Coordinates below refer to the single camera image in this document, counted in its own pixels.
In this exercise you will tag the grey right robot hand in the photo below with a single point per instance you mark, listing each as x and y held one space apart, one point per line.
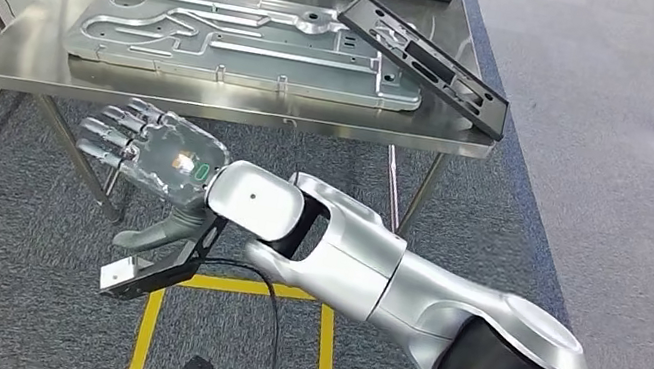
170 159

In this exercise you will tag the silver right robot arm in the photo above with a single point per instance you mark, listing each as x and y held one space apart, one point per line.
416 286

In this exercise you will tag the steel workbench table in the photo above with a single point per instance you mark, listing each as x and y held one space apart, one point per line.
84 76

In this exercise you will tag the grey cast metal plate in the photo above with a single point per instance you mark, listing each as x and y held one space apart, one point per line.
243 47

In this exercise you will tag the yellow floor tape square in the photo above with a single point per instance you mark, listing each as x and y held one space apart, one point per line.
326 358

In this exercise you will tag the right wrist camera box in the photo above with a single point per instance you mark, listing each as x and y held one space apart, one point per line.
122 275

